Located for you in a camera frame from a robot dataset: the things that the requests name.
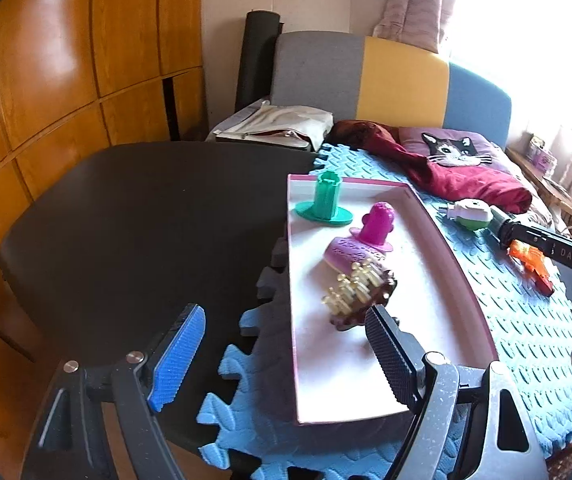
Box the grey yellow blue headboard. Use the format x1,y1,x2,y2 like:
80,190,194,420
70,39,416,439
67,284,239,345
270,30,512,148

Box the black rolled mat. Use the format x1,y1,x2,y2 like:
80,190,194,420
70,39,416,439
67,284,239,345
235,10,283,112

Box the yellow purple oval case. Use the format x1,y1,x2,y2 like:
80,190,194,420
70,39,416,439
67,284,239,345
323,236,386,275

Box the orange cube block toy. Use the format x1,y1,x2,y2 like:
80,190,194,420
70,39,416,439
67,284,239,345
507,240,555,297

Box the magenta hydrant-shaped toy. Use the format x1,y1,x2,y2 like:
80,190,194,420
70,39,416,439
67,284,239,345
349,202,396,254

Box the wooden wardrobe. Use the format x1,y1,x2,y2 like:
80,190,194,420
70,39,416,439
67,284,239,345
0,0,206,479

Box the maroon blanket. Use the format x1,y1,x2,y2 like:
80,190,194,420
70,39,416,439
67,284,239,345
326,120,531,214

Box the pink curtain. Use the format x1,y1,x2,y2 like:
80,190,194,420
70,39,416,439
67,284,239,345
373,0,455,53

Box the green cup holder toy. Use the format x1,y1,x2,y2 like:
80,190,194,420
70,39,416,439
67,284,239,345
295,170,353,226

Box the green white plug-in device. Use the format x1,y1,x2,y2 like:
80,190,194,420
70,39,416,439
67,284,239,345
446,198,493,231

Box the purple cat pillow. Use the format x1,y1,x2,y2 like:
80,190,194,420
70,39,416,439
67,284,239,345
398,128,510,172

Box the wooden side table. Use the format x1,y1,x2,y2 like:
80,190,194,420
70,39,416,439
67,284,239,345
505,148,572,226

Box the brown hair claw clip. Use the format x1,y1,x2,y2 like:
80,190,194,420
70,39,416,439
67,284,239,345
322,259,398,332

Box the black cylindrical filter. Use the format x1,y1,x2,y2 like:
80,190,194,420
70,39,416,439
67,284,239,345
488,206,514,246

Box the pink shallow cardboard box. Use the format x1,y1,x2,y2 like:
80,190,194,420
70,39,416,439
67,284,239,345
287,174,498,425

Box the white folded bag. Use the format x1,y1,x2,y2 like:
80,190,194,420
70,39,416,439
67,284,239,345
207,99,334,152

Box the pink striped duvet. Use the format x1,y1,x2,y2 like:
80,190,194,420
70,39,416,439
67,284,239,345
491,145,555,230

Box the purple gift box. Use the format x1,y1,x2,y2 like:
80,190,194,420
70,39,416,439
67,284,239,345
526,134,557,178

